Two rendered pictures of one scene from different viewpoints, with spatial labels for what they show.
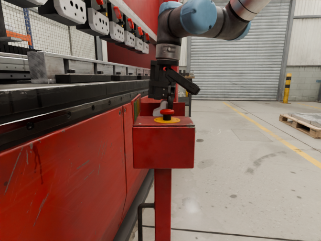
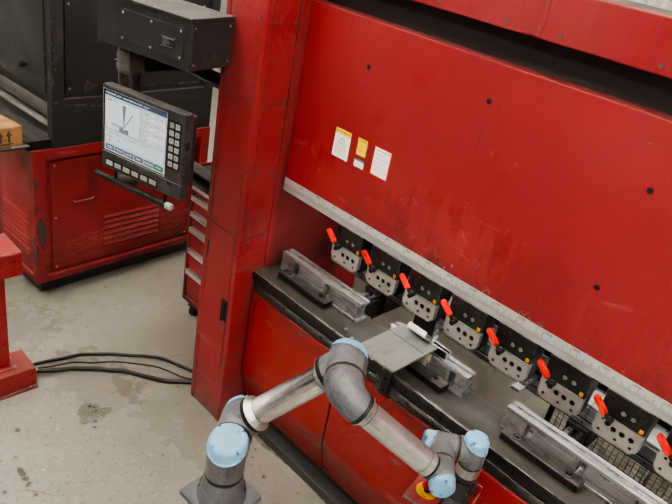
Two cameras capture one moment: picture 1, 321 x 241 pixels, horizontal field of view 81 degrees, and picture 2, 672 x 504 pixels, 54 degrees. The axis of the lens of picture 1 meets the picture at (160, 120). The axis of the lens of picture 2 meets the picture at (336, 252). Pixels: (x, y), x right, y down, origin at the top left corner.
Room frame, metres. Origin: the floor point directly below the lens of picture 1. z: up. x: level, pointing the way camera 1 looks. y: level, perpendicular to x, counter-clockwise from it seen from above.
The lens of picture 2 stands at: (0.90, -1.62, 2.42)
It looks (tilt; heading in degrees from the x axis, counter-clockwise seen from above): 28 degrees down; 120
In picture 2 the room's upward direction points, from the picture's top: 11 degrees clockwise
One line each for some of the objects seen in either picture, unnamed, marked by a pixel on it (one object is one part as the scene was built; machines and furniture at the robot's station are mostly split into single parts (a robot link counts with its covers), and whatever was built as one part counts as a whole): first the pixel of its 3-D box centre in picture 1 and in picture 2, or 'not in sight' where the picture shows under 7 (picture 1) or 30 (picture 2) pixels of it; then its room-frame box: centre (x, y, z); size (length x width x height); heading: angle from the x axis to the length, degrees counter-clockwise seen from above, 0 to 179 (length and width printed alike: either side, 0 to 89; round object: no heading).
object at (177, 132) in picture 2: not in sight; (151, 139); (-1.08, 0.18, 1.42); 0.45 x 0.12 x 0.36; 3
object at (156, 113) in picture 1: (162, 115); not in sight; (0.59, 0.00, 0.78); 0.06 x 0.03 x 0.09; 90
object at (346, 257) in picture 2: not in sight; (353, 246); (-0.24, 0.53, 1.18); 0.15 x 0.09 x 0.17; 169
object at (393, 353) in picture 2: not in sight; (397, 347); (0.15, 0.31, 1.00); 0.26 x 0.18 x 0.01; 79
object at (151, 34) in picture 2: not in sight; (159, 107); (-1.14, 0.26, 1.53); 0.51 x 0.25 x 0.85; 3
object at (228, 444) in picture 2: not in sight; (227, 451); (0.02, -0.48, 0.94); 0.13 x 0.12 x 0.14; 118
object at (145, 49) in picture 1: (141, 43); not in sight; (1.72, 0.16, 1.18); 0.15 x 0.09 x 0.17; 169
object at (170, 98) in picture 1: (169, 101); not in sight; (0.58, -0.03, 0.82); 0.05 x 0.02 x 0.09; 0
